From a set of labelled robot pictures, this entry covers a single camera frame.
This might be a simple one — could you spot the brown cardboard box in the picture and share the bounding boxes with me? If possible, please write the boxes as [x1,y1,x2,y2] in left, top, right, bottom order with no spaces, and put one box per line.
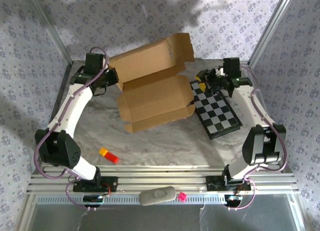
[109,32,196,134]

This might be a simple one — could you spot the black and grey chessboard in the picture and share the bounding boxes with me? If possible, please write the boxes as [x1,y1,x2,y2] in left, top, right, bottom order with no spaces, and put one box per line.
[189,79,243,141]

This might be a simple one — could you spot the red toy brick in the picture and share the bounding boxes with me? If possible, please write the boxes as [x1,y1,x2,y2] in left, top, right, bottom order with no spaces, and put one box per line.
[103,152,120,165]

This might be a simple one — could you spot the aluminium mounting rails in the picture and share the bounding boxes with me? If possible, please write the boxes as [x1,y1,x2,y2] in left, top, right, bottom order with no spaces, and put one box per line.
[26,165,300,195]

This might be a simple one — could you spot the small black circuit board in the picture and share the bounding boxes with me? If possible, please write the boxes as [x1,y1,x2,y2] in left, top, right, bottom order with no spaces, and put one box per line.
[224,194,243,207]
[82,194,105,208]

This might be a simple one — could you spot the grey oval stone pad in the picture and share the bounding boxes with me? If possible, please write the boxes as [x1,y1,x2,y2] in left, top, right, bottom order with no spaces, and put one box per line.
[138,185,177,207]

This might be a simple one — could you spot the grey metal lower panel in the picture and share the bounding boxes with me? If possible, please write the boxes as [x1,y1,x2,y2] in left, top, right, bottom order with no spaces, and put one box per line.
[18,193,311,231]

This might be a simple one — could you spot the aluminium side rail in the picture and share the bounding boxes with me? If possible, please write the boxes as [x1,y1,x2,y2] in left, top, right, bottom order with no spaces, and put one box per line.
[39,62,75,167]
[239,61,287,172]

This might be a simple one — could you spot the aluminium frame post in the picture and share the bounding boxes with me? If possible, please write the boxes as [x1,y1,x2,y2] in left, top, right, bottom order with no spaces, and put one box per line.
[27,0,74,66]
[248,0,297,67]

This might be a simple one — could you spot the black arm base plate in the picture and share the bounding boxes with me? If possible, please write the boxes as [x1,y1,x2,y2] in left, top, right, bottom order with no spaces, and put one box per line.
[72,175,119,193]
[205,175,252,192]

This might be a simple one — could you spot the thin red wire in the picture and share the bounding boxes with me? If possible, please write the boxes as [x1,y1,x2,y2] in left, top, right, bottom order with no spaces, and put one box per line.
[235,184,248,196]
[101,182,113,197]

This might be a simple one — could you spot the purple cable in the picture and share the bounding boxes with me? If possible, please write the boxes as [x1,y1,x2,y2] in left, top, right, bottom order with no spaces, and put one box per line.
[34,46,111,213]
[228,65,288,212]

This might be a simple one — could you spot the grey slotted cable duct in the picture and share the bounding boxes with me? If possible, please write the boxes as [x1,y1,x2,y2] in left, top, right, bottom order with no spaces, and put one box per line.
[36,196,227,206]

